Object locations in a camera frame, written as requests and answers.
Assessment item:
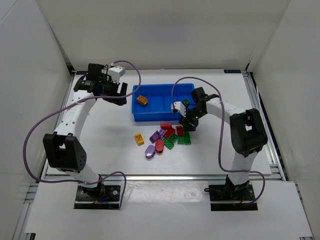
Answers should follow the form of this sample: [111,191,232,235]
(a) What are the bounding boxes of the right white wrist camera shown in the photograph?
[171,101,186,118]

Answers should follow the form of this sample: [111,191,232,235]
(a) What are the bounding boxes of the left blue table label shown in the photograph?
[75,70,88,75]

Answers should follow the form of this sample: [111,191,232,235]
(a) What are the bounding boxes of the red half-round lego brick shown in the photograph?
[160,123,172,130]

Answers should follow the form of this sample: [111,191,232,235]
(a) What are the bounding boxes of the red oval lego brick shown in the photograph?
[155,139,165,154]

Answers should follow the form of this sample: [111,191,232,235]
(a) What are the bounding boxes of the right blue table label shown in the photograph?
[223,69,242,74]

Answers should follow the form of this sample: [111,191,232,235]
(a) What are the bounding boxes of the red long lego brick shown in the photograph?
[164,127,176,139]

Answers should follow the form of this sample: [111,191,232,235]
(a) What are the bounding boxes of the blue divided plastic bin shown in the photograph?
[131,83,195,122]

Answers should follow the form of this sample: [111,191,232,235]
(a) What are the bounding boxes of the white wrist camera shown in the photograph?
[107,66,126,84]
[171,101,186,118]

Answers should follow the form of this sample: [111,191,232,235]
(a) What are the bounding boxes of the green lego brick bottom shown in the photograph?
[162,137,175,150]

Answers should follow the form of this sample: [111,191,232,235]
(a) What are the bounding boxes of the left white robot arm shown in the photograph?
[43,63,128,189]

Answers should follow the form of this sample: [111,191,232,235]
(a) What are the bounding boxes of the purple lego brick studs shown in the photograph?
[149,130,161,144]

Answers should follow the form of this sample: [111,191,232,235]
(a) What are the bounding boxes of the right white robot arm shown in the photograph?
[171,87,268,195]

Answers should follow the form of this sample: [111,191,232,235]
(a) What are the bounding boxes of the blue table label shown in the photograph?
[75,70,88,75]
[223,69,242,74]

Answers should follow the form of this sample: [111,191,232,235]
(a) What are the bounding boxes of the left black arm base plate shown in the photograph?
[73,183,122,210]

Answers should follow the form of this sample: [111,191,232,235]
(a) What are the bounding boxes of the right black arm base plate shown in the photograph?
[204,184,258,212]

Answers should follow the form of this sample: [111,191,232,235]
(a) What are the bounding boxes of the yellow lego brick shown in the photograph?
[134,133,145,146]
[136,95,148,106]

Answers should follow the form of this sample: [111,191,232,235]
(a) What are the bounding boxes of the green lego brick small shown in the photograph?
[177,136,185,145]

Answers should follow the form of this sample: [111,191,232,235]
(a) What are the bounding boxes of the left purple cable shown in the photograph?
[22,59,142,210]

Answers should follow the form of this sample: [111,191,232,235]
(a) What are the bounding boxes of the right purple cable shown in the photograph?
[171,76,266,206]

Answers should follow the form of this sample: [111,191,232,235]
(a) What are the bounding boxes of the purple cable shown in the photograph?
[171,76,266,206]
[22,59,142,210]

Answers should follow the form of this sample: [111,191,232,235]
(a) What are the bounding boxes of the purple oval lego brick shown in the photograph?
[144,145,156,159]

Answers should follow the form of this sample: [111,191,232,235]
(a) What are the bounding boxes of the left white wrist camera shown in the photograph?
[107,66,126,84]

